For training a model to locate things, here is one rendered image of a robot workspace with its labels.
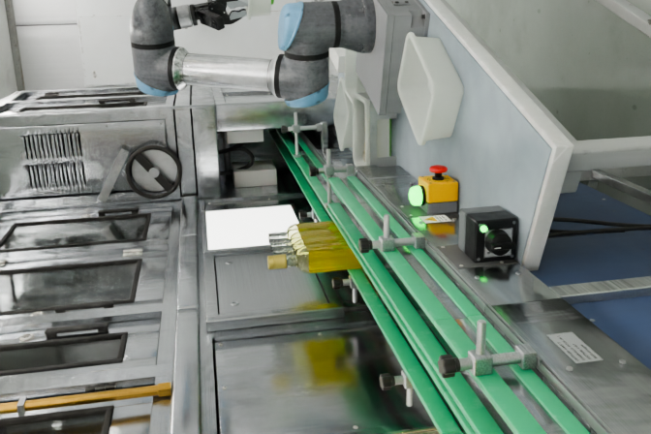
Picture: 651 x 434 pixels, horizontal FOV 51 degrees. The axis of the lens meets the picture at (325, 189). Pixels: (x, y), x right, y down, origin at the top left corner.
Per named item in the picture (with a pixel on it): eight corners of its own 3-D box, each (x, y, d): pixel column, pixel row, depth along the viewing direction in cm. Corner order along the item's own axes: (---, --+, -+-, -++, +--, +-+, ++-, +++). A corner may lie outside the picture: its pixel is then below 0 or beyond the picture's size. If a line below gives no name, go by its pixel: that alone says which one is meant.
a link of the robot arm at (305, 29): (335, 6, 165) (280, 8, 163) (335, 60, 172) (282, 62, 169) (326, -5, 176) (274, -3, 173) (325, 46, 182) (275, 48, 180)
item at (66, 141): (215, 158, 340) (26, 170, 324) (210, 82, 329) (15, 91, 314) (221, 197, 273) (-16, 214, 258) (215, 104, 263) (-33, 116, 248)
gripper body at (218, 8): (224, -8, 232) (189, -1, 231) (225, 1, 225) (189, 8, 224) (229, 14, 237) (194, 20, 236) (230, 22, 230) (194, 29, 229)
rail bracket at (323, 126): (340, 152, 259) (281, 156, 255) (339, 108, 255) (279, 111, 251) (343, 155, 255) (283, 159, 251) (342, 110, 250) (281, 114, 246)
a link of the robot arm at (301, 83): (325, 57, 169) (121, 43, 179) (324, 113, 176) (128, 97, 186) (333, 44, 179) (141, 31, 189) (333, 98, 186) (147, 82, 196)
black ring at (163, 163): (184, 194, 270) (129, 198, 267) (179, 141, 264) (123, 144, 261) (184, 197, 266) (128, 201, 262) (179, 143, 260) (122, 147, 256)
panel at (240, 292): (294, 210, 254) (201, 217, 248) (294, 202, 253) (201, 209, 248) (345, 318, 169) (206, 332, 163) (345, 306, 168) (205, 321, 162)
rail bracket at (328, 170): (352, 203, 196) (309, 206, 194) (352, 146, 192) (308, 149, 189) (355, 206, 193) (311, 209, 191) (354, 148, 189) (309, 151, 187)
